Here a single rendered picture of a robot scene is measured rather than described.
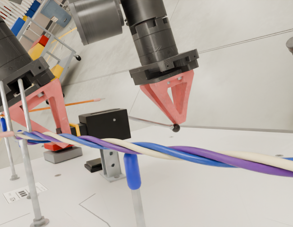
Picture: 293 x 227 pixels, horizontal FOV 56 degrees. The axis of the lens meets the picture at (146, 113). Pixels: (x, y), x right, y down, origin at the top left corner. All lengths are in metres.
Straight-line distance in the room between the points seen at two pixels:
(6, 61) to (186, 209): 0.24
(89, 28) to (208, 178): 0.24
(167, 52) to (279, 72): 1.47
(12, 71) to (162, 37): 0.19
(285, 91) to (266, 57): 0.32
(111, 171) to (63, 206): 0.08
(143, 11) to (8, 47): 0.17
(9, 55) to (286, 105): 1.49
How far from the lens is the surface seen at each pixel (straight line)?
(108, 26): 0.38
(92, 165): 0.42
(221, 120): 1.81
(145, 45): 0.38
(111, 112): 0.35
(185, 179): 0.34
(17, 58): 0.33
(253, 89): 1.82
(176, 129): 0.42
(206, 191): 0.30
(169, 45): 0.39
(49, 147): 0.54
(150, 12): 0.38
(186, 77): 0.40
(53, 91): 0.32
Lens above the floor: 1.31
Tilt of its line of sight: 33 degrees down
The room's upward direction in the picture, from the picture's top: 55 degrees counter-clockwise
